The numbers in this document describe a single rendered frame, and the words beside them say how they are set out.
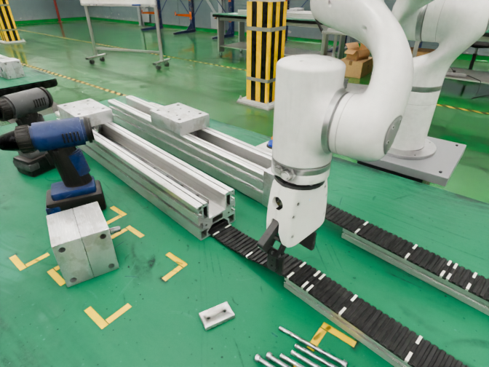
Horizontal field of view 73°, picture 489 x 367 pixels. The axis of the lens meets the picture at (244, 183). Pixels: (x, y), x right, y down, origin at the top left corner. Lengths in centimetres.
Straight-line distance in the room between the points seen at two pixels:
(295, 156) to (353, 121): 9
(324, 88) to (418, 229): 49
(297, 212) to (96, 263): 38
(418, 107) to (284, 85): 68
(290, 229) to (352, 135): 17
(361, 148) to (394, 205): 50
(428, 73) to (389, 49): 63
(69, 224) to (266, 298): 37
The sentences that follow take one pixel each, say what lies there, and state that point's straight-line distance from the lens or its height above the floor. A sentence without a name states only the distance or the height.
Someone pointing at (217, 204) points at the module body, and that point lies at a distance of 72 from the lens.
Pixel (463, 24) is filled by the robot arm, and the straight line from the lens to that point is 100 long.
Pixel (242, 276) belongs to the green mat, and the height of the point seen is 78.
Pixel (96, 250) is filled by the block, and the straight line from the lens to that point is 64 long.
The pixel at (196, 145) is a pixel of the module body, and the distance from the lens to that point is 93.
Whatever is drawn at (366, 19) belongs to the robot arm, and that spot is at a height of 120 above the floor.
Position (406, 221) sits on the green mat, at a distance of 84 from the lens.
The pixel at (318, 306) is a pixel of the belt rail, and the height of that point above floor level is 79.
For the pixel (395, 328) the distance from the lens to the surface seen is 56.
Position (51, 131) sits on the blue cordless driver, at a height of 99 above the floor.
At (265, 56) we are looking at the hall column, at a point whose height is 57.
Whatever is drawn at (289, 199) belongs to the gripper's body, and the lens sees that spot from 46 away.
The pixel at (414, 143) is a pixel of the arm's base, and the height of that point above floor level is 84.
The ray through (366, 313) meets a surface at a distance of 56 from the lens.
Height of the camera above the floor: 124
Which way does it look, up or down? 31 degrees down
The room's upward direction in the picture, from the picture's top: straight up
